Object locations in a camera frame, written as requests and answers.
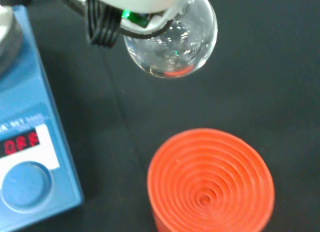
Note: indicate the heater with blue base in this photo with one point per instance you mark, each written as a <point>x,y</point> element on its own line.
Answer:
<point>27,147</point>

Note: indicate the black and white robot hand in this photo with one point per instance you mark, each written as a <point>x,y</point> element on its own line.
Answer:
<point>140,2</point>

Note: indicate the orange ribbed flask stand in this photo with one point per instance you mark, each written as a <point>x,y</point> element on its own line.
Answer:
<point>210,182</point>

